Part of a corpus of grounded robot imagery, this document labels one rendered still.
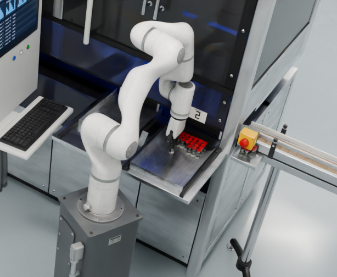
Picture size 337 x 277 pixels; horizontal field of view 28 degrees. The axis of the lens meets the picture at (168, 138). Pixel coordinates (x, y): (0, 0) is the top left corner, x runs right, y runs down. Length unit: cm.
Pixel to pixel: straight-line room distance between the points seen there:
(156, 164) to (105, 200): 41
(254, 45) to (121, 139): 74
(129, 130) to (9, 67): 88
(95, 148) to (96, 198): 22
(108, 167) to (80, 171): 112
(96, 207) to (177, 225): 92
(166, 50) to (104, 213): 72
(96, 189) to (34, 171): 131
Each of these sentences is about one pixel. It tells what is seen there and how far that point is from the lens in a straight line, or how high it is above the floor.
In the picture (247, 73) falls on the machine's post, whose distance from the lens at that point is 296.
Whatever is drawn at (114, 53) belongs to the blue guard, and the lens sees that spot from 325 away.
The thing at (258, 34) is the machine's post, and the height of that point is 151.
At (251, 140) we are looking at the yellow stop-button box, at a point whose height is 101.
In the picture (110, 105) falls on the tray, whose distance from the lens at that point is 336.
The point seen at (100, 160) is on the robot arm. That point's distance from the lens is 264.
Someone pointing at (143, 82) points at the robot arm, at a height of 145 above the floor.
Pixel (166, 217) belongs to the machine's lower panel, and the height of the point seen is 34.
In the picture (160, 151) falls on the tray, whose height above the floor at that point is 88.
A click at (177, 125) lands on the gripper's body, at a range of 298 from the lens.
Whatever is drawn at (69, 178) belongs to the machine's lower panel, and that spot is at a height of 28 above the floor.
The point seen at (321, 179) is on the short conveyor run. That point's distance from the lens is 323.
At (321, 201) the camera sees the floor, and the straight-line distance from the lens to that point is 454.
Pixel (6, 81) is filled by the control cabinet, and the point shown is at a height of 101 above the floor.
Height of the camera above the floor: 281
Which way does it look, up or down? 37 degrees down
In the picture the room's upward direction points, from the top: 12 degrees clockwise
